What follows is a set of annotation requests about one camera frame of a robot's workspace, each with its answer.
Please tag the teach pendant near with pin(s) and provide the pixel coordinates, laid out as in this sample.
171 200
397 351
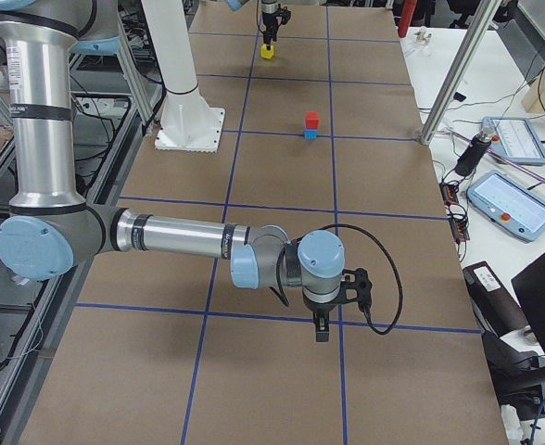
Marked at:
509 205

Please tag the black water bottle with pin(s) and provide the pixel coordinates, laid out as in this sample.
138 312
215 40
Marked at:
476 149

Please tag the teach pendant far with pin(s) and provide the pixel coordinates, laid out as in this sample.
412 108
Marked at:
516 140

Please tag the red cube block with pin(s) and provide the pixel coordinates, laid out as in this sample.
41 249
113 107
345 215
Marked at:
312 120

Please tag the small metal clip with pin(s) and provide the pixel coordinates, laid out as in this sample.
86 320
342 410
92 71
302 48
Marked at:
423 36

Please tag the blue cube block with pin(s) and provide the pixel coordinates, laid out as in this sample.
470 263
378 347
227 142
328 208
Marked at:
310 134

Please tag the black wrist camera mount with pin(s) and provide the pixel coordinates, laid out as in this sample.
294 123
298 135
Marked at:
284 16

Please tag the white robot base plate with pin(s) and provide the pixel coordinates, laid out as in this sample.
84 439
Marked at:
190 130

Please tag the red cylinder object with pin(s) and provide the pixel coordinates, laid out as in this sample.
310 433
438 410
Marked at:
405 18

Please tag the teach pendant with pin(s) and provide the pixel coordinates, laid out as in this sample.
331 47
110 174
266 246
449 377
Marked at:
509 205
516 140

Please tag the yellow cube block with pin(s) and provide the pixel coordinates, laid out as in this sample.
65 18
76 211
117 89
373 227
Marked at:
267 51

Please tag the aluminium frame column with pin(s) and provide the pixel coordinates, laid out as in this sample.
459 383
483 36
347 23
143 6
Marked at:
473 36

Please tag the aluminium frame rail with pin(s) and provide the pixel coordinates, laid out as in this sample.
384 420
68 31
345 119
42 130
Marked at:
75 111

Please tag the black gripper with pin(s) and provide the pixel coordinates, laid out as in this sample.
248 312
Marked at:
319 307
269 18

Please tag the orange black electronics board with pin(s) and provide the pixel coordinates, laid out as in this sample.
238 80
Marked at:
456 213

